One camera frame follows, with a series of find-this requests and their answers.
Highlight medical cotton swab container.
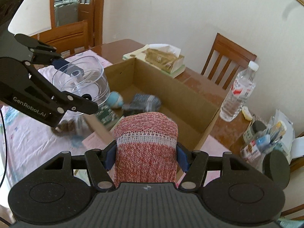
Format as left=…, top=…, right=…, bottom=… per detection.
left=95, top=104, right=121, bottom=127

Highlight clear plastic bowl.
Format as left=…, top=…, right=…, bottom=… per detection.
left=52, top=56, right=110, bottom=106

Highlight brown cardboard box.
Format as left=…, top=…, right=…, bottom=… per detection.
left=85, top=59, right=219, bottom=151

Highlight blue knitted sock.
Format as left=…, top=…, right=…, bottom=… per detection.
left=122, top=94, right=161, bottom=117

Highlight wooden chair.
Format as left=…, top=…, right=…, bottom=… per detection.
left=201, top=33, right=257, bottom=90
left=31, top=20, right=89, bottom=55

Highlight clear jar brown contents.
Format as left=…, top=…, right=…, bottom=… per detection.
left=51, top=116, right=91, bottom=137

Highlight pink knitted sock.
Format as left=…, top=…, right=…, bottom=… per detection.
left=114, top=112, right=178, bottom=186

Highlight blue white round bottle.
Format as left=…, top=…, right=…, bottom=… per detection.
left=106, top=91, right=124, bottom=109

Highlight book on table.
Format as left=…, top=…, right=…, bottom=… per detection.
left=123, top=44, right=186, bottom=78

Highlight tissue box gold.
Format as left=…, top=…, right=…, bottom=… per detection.
left=144, top=44, right=184, bottom=74

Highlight wooden chair back left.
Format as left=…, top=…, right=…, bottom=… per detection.
left=201, top=33, right=257, bottom=90

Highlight pink floral tablecloth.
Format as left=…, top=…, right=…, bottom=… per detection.
left=0, top=49, right=215, bottom=191

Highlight wooden chair left side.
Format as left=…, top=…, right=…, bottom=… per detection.
left=31, top=20, right=89, bottom=55

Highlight wooden door frame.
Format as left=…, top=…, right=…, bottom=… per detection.
left=49, top=0, right=104, bottom=48

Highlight large jar black lid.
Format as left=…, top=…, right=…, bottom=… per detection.
left=262, top=150, right=291, bottom=189

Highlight water bottle red label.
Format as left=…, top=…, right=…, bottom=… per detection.
left=219, top=61, right=259, bottom=122

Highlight pink cardboard box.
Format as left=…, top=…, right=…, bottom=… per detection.
left=82, top=132, right=114, bottom=150

